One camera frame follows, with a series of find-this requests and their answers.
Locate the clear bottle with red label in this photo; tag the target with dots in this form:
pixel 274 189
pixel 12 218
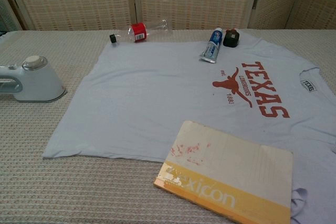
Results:
pixel 138 33

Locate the black bottle cap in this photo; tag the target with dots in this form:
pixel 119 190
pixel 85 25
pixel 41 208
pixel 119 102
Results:
pixel 113 38

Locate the small dark brown bottle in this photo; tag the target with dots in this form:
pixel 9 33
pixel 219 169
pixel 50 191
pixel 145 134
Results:
pixel 231 39

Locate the blue white toothpaste tube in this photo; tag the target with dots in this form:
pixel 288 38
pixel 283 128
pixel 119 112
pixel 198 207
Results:
pixel 212 47

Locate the white yellow lexicon board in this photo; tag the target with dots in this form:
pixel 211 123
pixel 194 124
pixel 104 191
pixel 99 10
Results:
pixel 231 171

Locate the white Texas Longhorns t-shirt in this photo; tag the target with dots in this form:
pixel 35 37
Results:
pixel 144 90

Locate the beige woven table cloth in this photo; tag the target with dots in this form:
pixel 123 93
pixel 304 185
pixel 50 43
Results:
pixel 78 182

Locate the white steam iron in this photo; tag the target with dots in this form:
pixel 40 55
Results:
pixel 39 83

